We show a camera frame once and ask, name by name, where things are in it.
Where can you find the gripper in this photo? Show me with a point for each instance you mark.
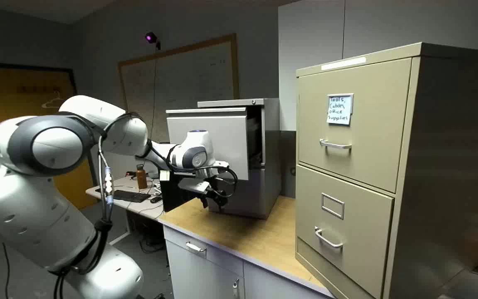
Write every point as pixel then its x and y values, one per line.
pixel 217 191

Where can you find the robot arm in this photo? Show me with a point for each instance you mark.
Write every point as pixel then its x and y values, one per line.
pixel 35 216

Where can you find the white file cabinet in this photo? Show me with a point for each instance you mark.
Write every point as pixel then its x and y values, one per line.
pixel 259 191

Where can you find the grey counter drawer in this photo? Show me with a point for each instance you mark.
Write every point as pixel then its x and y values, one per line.
pixel 218 255

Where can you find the white file cabinet drawer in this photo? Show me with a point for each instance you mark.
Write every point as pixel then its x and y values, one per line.
pixel 210 137

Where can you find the beige drawer with label holder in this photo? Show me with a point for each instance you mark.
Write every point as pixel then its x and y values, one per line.
pixel 363 249

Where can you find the beige drawer with note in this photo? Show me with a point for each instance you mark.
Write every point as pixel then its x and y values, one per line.
pixel 371 158

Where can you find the beige file cabinet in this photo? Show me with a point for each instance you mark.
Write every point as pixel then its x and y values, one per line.
pixel 438 166

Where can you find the black computer mouse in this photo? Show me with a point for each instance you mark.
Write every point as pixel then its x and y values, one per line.
pixel 155 199

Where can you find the white desk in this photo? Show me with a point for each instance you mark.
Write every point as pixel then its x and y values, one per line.
pixel 147 209

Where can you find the brown bottle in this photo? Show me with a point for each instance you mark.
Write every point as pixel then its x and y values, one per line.
pixel 141 178

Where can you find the grey counter door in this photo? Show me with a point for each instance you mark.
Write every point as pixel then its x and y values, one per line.
pixel 201 278
pixel 272 286

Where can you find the black keyboard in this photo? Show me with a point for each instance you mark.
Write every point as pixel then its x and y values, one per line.
pixel 132 195

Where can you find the wood framed whiteboard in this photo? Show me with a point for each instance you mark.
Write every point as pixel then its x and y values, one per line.
pixel 193 79

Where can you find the handwritten paper note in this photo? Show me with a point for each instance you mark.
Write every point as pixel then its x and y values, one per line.
pixel 340 109

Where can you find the white clothes hanger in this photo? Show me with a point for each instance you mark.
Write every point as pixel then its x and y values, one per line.
pixel 54 101

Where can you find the orange door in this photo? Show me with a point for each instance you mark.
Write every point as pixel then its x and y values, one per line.
pixel 15 91

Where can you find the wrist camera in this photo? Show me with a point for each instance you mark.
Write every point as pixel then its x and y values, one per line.
pixel 193 185

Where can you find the camera on mount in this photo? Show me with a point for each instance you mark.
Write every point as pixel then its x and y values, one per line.
pixel 152 38

